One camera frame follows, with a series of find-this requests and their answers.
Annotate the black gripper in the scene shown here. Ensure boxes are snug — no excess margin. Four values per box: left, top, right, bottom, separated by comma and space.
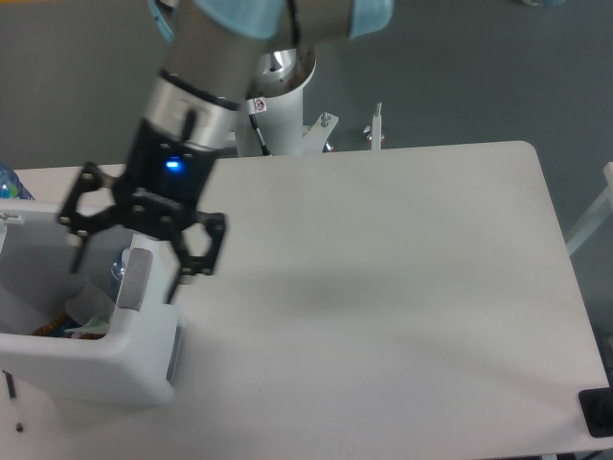
57, 120, 227, 304

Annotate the clear plastic water bottle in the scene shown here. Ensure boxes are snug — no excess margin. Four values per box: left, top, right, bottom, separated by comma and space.
111, 247, 130, 299

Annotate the clear plastic wrapper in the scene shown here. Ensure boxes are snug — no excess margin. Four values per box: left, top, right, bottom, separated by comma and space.
63, 276, 115, 326

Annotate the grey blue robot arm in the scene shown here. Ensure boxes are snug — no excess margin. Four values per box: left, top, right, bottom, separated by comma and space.
57, 1, 395, 284

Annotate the white trash can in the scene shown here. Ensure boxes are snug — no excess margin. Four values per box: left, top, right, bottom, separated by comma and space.
1, 199, 186, 405

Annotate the blue bottle at table edge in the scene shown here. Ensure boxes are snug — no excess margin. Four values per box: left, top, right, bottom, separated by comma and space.
0, 163, 34, 200

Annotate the colourful snack bag in bin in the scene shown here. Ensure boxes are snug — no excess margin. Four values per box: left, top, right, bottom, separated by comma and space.
32, 313, 74, 337

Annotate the black pen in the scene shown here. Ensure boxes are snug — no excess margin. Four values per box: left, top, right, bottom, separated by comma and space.
3, 370, 24, 433

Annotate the black device at table edge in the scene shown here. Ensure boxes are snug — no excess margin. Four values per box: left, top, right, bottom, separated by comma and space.
579, 387, 612, 438

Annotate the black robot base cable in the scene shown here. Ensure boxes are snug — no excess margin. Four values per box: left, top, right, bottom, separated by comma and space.
247, 112, 273, 157

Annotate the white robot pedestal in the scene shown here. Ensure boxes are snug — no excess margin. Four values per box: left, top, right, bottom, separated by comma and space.
225, 46, 339, 157

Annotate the white frame right side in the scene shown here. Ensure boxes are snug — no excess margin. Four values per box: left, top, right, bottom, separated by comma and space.
565, 162, 612, 256

